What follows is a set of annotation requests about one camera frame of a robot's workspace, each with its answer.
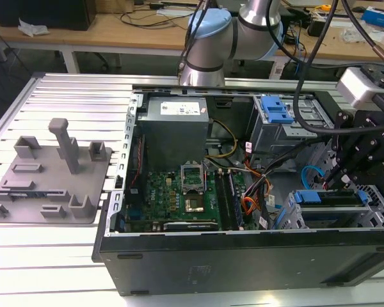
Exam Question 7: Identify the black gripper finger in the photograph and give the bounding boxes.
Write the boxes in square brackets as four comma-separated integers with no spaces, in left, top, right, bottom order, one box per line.
[331,153,384,193]
[325,110,375,189]

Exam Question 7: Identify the blue disk wire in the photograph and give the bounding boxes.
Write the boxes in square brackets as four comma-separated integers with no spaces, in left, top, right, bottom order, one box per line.
[300,164,326,193]

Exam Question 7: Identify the hard disk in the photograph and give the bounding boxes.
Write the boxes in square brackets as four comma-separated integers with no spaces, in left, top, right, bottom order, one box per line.
[293,188,372,214]

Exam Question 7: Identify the red orange yellow power wire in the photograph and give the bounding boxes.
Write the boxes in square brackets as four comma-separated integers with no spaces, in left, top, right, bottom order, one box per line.
[241,195,260,216]

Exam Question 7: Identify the metal disk bay cage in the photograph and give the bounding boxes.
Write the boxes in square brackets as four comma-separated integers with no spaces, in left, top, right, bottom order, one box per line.
[274,185,384,230]

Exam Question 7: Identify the blue drive latch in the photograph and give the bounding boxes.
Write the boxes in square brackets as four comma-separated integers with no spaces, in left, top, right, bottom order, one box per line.
[260,95,296,125]

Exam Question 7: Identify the gray optical drive cage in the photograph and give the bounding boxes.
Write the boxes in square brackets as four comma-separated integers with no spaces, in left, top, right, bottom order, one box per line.
[248,94,337,154]

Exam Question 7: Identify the clear plastic bag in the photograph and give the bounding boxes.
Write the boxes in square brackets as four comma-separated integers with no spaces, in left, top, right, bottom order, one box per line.
[341,22,365,43]

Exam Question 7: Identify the small black box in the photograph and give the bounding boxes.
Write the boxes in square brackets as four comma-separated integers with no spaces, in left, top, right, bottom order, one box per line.
[307,17,327,37]

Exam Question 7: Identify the blue cardboard box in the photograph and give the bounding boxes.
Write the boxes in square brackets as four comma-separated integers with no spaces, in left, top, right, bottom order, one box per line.
[363,8,384,29]

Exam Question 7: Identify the dark RAM stick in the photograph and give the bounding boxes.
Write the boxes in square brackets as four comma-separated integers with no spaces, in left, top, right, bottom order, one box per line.
[216,171,233,230]
[0,191,67,197]
[227,171,244,230]

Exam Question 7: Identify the metal socket cover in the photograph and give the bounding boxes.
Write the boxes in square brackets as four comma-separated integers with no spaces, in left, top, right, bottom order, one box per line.
[180,163,206,193]

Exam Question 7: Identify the CPU socket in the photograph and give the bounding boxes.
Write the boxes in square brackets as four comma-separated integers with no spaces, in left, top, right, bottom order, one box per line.
[184,195,207,214]

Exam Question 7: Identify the gray power supply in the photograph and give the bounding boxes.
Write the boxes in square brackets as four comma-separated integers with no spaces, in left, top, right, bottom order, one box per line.
[136,97,209,173]

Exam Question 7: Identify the black PC case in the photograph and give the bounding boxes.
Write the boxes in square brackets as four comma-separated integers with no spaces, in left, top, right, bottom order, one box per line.
[92,83,384,297]

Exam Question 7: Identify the black graphics card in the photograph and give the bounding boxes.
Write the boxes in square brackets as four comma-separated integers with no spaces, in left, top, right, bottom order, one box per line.
[152,220,219,232]

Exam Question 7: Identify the green motherboard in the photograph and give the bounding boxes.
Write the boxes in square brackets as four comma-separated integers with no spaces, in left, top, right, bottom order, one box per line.
[124,169,253,232]

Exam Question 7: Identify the wooden desk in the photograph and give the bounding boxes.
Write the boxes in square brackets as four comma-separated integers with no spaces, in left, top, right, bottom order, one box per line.
[0,0,384,70]

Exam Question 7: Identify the gray parts rack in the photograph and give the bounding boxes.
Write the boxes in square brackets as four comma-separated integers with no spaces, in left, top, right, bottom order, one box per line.
[0,117,113,224]

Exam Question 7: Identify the large black box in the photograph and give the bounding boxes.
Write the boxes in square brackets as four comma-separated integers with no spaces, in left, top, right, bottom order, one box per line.
[0,0,96,31]

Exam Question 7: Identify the crumpled white plastic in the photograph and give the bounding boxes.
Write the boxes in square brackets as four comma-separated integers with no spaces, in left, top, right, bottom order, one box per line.
[17,18,49,36]

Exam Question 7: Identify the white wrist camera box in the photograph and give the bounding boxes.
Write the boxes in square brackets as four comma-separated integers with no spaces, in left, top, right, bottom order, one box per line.
[335,65,384,109]

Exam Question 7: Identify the thin black looping cable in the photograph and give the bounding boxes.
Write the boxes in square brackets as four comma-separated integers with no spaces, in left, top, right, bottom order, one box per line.
[292,0,340,138]

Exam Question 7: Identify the hanging blue cable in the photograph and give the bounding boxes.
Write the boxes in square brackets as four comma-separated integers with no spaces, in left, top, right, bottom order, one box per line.
[292,27,308,77]

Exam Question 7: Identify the black sleeved cable bundle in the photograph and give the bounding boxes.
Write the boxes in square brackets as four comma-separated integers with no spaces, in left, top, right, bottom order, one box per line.
[243,140,333,196]

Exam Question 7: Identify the thick black cable hose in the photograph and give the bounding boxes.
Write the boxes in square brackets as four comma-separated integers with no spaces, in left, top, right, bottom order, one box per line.
[340,0,384,67]

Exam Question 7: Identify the yellow black power cable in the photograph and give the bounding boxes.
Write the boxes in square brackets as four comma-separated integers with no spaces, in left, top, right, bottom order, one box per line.
[204,118,238,160]

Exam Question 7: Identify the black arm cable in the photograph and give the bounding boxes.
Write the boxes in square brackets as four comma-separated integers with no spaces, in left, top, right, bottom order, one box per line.
[178,0,212,75]

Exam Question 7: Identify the thin red wire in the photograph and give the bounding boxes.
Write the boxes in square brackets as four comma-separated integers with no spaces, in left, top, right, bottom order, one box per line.
[131,134,147,186]

